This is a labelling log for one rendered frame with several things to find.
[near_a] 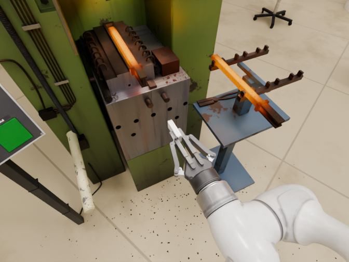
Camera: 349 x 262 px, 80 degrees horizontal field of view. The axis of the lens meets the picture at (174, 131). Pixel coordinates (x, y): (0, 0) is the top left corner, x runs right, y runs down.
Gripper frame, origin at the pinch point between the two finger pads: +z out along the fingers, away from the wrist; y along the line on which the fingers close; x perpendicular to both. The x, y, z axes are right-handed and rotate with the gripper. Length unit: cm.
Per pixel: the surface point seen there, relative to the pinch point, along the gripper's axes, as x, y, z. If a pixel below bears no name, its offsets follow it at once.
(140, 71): 2.2, 0.0, 28.9
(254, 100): -2.3, 32.6, 1.3
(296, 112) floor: -100, 151, 37
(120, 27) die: 0, 4, 70
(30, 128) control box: -0.2, -39.6, 20.5
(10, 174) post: -24, -58, 25
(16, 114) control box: 4.5, -40.9, 22.9
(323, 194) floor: -100, 106, -33
